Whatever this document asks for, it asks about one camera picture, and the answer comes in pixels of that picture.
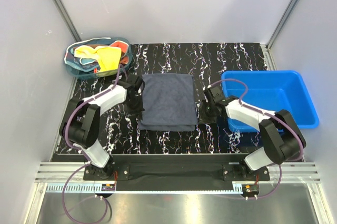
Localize dark blue towel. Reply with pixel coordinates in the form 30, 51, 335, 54
138, 73, 198, 132

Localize slotted cable duct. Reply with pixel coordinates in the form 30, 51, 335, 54
47, 182, 259, 194

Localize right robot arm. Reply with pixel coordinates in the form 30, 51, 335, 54
200, 85, 306, 180

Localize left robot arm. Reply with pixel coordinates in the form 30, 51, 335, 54
59, 74, 145, 180

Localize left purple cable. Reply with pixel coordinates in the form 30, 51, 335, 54
62, 63, 130, 222

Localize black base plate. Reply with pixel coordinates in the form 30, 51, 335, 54
83, 153, 270, 193

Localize purple cable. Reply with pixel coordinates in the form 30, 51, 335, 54
209, 77, 308, 198
62, 63, 130, 222

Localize orange towel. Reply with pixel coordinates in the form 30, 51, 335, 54
110, 40, 129, 64

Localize aluminium frame rail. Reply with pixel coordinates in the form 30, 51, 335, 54
35, 162, 320, 183

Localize yellow towel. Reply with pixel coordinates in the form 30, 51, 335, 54
74, 45, 121, 72

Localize blue plastic bin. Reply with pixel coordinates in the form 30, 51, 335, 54
221, 71, 319, 129

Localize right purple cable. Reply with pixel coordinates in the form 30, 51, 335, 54
209, 77, 308, 198

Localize black marbled table mat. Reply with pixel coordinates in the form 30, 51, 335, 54
56, 42, 294, 155

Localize teal mesh laundry basket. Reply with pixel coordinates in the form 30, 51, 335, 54
64, 37, 133, 80

